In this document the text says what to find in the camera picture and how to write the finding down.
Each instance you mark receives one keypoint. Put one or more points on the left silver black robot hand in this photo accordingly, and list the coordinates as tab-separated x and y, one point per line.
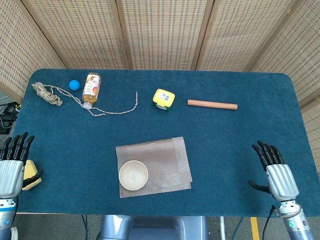
10	175

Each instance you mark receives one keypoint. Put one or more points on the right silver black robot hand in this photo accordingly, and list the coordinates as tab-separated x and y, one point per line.
282	182

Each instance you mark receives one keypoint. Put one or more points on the beige woven placemat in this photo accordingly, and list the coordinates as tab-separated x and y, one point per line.
162	160

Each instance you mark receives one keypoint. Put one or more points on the cream ceramic bowl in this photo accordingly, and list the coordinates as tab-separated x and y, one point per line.
133	175

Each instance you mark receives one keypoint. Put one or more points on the yellow sponge block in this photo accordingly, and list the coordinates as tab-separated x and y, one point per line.
30	167

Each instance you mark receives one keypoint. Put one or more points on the yellow floor tape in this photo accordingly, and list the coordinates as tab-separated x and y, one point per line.
255	228

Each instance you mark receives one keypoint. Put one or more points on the black floor equipment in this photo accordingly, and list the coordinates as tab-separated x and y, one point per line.
7	117

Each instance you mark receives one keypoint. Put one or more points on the blue carpet table cover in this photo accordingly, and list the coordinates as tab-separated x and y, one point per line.
225	150

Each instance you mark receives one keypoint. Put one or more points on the white table leg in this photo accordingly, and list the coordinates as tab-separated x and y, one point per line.
222	228

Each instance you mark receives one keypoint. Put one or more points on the wooden rolling pin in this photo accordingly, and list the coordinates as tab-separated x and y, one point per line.
212	104

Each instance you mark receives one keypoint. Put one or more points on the small blue ball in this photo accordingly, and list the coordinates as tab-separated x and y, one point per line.
74	85

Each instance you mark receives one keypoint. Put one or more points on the juice bottle with fruit label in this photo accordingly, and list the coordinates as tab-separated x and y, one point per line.
92	87

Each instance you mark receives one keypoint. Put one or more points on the blue grey robot torso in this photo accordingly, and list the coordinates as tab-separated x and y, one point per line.
155	227

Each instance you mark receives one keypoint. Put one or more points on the yellow tape measure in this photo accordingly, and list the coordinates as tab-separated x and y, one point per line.
163	97

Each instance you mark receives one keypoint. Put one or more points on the woven bamboo folding screen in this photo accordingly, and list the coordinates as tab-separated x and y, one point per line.
162	32

